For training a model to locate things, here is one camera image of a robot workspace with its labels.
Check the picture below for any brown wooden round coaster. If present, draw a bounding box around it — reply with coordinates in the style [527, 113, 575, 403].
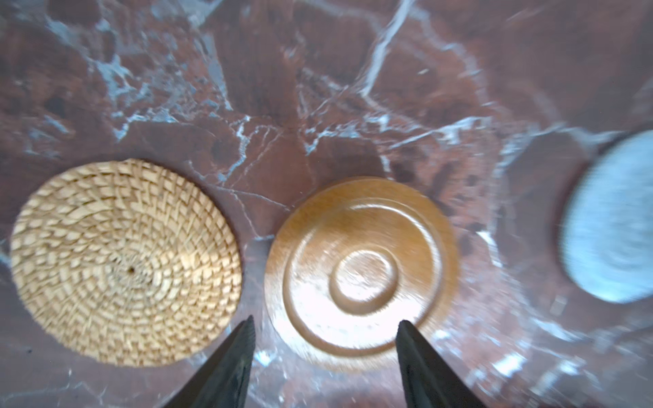
[264, 177, 459, 372]

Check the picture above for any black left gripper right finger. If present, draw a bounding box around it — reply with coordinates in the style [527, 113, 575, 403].
[396, 320, 486, 408]

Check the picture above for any woven rattan round coaster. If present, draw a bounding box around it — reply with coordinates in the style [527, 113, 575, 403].
[10, 159, 243, 367]

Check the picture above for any grey round felt coaster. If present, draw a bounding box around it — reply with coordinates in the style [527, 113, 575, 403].
[559, 131, 652, 304]

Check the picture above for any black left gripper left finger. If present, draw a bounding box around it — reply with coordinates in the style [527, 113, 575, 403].
[167, 316, 256, 408]

